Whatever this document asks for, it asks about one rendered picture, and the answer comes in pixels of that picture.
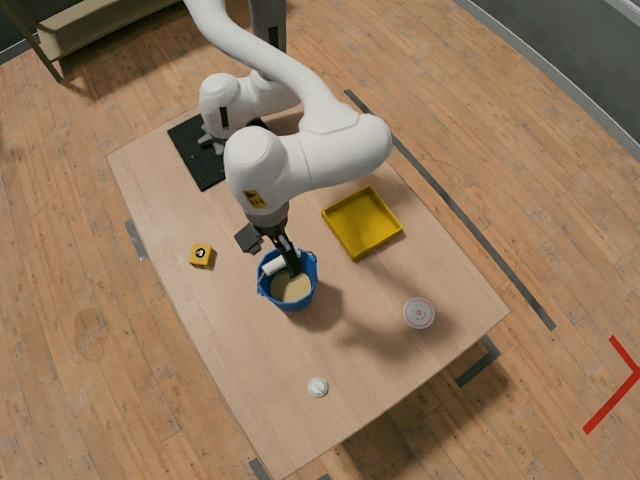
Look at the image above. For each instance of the yellow shallow tray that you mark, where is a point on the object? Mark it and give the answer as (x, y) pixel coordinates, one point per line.
(361, 222)

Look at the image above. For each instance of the blue pail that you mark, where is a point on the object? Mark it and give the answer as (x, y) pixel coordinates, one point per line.
(283, 289)

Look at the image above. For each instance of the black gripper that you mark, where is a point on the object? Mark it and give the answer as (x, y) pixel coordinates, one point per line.
(286, 249)

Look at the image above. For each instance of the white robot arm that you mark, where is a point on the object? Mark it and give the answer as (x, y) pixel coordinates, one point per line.
(335, 144)

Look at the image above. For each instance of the white yogurt cup with red stripes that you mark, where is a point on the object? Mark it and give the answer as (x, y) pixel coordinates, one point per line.
(418, 313)

